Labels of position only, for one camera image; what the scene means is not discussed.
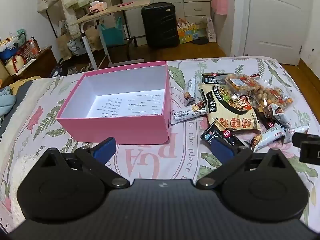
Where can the white plastic bag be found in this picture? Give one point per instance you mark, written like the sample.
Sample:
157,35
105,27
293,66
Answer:
211,31

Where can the pink tissue box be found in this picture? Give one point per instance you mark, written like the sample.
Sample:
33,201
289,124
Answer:
98,5

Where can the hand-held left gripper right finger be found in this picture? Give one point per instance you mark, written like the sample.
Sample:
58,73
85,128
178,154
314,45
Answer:
221,150

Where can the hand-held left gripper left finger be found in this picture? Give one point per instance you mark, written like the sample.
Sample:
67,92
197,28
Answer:
105,148

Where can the colourful gift box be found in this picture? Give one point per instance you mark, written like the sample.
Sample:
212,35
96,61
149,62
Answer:
187,33

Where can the black round floor base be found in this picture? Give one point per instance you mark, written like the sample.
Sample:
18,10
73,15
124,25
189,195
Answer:
202,40

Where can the pair of shoes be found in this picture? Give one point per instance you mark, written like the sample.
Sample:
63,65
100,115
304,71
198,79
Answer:
80,69

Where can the small clear coated peanut bag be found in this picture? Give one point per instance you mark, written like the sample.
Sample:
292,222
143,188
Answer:
241,83

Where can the pink cardboard box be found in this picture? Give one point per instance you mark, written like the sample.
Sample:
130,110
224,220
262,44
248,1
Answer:
120,123

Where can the wooden rolling desk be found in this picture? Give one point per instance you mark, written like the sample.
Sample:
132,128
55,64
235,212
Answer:
112,10

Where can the pink hanging bag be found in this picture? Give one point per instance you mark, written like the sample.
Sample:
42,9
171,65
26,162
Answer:
221,2

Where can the grey printed shopping bag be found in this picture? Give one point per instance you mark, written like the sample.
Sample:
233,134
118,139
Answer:
77,47

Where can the white door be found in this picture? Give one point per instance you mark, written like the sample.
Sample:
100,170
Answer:
275,22

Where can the wooden nightstand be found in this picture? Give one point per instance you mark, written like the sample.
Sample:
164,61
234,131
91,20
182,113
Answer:
42,62

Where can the tall brown paper bag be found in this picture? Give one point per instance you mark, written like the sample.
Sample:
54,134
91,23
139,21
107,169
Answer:
63,45

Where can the large clear coated peanut bag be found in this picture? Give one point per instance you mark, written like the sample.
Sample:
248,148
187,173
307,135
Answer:
272,96

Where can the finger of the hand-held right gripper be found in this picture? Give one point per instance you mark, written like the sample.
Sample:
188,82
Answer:
310,153
306,138

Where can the beige noodle packet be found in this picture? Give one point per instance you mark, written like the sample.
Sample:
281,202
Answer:
231,107

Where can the light blue cloth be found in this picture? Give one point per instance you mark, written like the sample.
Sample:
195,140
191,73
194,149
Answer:
6,100

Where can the blue gift bag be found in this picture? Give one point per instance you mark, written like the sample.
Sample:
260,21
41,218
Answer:
8,51

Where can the wide brown paper bag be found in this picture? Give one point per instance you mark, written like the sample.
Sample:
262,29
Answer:
93,38

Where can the red card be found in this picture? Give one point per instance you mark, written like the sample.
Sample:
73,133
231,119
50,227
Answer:
126,4

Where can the grey blanket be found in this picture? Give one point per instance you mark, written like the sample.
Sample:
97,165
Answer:
15,110

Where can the cream bag with red ribbon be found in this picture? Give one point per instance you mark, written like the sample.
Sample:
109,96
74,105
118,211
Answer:
15,66

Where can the yellow cloth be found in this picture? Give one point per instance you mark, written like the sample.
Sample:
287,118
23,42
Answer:
22,85

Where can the black suitcase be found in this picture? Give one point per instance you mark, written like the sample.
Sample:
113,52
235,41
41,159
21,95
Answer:
160,25

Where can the teal shopping bag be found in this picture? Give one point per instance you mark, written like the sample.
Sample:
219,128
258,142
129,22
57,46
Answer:
112,33

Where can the white snack bar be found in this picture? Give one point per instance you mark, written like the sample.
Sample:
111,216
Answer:
267,137
187,112
190,90
296,133
278,116

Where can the black floor bag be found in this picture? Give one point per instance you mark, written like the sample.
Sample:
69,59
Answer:
57,71

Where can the red gift bag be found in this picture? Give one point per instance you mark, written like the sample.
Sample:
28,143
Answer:
30,48

